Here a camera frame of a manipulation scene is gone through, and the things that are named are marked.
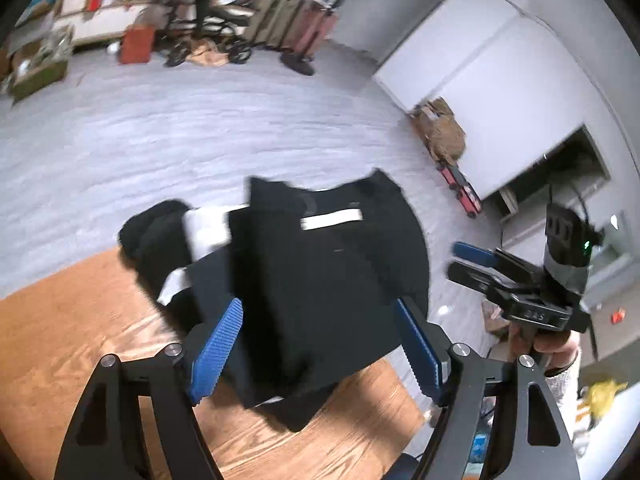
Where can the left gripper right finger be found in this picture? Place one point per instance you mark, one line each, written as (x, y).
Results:
(426, 347)

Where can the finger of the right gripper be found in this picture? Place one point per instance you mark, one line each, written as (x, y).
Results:
(472, 278)
(475, 255)

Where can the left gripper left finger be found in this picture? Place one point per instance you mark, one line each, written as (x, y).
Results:
(208, 347)

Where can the black storage bag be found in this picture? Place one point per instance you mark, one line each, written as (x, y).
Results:
(317, 274)

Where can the right forearm white sleeve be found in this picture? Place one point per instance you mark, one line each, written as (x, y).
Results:
(563, 383)

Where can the person's right hand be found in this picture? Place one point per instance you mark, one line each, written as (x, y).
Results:
(561, 348)

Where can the yellow bag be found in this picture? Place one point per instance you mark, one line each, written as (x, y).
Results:
(600, 396)

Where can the brown paper bag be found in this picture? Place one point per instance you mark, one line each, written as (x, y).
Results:
(439, 130)

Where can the red box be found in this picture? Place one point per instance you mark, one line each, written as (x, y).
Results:
(137, 44)

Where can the olive green crate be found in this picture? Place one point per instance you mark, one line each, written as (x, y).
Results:
(41, 63)

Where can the baby stroller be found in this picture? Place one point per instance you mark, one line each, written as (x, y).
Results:
(205, 33)

